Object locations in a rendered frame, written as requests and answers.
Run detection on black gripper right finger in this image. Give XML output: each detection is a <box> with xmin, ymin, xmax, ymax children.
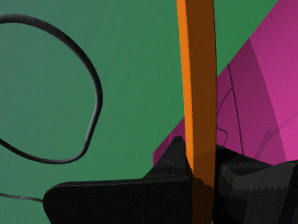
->
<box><xmin>212</xmin><ymin>144</ymin><xmax>298</xmax><ymax>224</ymax></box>

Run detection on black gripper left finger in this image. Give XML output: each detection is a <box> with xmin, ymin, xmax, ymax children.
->
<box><xmin>43</xmin><ymin>136</ymin><xmax>192</xmax><ymax>224</ymax></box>

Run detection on orange handle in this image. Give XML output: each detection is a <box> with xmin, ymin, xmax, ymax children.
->
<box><xmin>176</xmin><ymin>0</ymin><xmax>218</xmax><ymax>224</ymax></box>

